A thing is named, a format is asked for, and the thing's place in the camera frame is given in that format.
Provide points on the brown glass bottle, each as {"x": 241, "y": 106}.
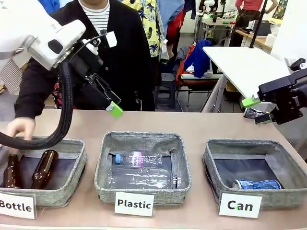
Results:
{"x": 10, "y": 171}
{"x": 44, "y": 169}

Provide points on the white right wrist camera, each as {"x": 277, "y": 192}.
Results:
{"x": 298, "y": 64}

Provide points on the orange cloth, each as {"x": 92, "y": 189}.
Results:
{"x": 182, "y": 69}

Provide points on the black stand pole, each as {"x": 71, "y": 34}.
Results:
{"x": 257, "y": 26}

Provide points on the large clear plastic bottle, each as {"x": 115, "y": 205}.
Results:
{"x": 141, "y": 178}

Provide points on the white hanging clothing tag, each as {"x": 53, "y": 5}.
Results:
{"x": 163, "y": 49}

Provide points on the plastic bottle with pink label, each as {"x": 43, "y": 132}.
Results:
{"x": 136, "y": 160}

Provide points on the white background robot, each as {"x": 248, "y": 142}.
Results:
{"x": 208, "y": 6}

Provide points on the grey fabric basket labelled Plastic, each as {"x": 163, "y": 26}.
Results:
{"x": 141, "y": 196}

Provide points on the person's right hand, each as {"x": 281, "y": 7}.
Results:
{"x": 20, "y": 128}

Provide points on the grey fabric basket labelled Can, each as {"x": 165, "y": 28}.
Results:
{"x": 275, "y": 201}

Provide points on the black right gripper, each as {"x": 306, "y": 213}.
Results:
{"x": 287, "y": 95}

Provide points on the white background table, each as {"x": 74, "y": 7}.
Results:
{"x": 239, "y": 62}

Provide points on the grey fabric basket labelled Bottle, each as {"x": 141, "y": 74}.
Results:
{"x": 60, "y": 194}

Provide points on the person's right forearm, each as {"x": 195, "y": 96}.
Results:
{"x": 31, "y": 91}

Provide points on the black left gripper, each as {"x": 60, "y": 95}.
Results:
{"x": 86, "y": 69}

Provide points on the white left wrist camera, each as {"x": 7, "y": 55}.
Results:
{"x": 111, "y": 39}

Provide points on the white Plastic label sign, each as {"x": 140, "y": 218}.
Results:
{"x": 134, "y": 203}

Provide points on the yellow floral shirt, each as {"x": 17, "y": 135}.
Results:
{"x": 151, "y": 14}

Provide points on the blue cloth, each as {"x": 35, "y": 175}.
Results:
{"x": 199, "y": 60}

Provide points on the white Can label sign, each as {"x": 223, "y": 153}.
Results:
{"x": 239, "y": 205}

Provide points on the blue hanging garment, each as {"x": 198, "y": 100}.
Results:
{"x": 49, "y": 4}

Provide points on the white paper roll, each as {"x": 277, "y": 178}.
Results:
{"x": 271, "y": 40}

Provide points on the crushed blue can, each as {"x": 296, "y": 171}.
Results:
{"x": 256, "y": 184}

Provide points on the person in black cardigan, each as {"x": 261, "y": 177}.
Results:
{"x": 127, "y": 60}

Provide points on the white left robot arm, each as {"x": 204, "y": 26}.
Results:
{"x": 24, "y": 21}

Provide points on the grey plastic stool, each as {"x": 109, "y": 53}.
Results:
{"x": 168, "y": 95}

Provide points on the background person in red shirt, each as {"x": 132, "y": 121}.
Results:
{"x": 244, "y": 14}

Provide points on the red hanging garment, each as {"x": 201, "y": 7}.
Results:
{"x": 173, "y": 26}

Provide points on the crushed silver can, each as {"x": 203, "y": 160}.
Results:
{"x": 250, "y": 112}

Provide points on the white Bottle label sign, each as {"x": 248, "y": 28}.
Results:
{"x": 16, "y": 206}

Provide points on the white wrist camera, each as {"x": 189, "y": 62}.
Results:
{"x": 298, "y": 64}
{"x": 111, "y": 39}

